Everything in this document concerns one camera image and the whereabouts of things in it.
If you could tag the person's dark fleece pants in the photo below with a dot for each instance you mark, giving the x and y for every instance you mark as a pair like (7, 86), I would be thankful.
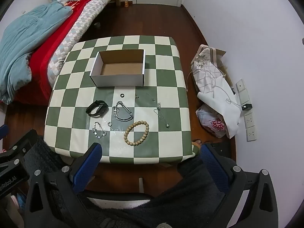
(166, 209)

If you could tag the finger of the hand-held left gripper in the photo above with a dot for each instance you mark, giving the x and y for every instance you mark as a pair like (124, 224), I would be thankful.
(23, 142)
(2, 131)

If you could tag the brown cardboard piece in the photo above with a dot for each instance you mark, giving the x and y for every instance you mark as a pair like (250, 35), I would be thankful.
(225, 68)

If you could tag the white table leg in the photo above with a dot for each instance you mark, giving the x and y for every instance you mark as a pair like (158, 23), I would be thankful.
(141, 185)

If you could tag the white power strip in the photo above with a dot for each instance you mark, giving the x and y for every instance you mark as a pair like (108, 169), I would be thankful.
(251, 125)

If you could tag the tan slipper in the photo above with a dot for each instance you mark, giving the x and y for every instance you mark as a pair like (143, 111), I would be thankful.
(197, 143)

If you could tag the red blanket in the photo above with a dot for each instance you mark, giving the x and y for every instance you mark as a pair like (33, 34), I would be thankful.
(54, 42)

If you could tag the cardboard box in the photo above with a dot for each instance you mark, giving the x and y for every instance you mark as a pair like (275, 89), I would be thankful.
(118, 70)

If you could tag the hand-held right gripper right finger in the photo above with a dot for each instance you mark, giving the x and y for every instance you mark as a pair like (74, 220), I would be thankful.
(213, 168)

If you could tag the black charger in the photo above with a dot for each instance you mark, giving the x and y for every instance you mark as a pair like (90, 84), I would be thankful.
(247, 107)

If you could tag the small dark object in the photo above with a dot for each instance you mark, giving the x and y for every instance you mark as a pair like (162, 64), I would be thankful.
(97, 24)

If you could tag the plastic bag with red print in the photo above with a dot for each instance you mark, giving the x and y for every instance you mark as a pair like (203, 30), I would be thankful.
(209, 121)

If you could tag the green white checkered tablecloth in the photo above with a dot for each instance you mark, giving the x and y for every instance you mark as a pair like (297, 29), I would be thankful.
(166, 76)

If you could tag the black smart band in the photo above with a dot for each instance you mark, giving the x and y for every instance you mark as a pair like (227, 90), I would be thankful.
(101, 109)

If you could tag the small orange bottle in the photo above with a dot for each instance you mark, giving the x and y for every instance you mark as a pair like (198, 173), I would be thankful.
(126, 4)

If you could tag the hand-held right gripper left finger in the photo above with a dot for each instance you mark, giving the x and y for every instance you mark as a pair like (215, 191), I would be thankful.
(86, 167)

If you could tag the plain white bag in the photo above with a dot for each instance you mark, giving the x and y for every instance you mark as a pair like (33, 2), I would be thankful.
(223, 104)

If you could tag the white patterned tote bag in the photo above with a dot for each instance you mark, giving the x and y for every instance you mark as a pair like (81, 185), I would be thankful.
(205, 64)

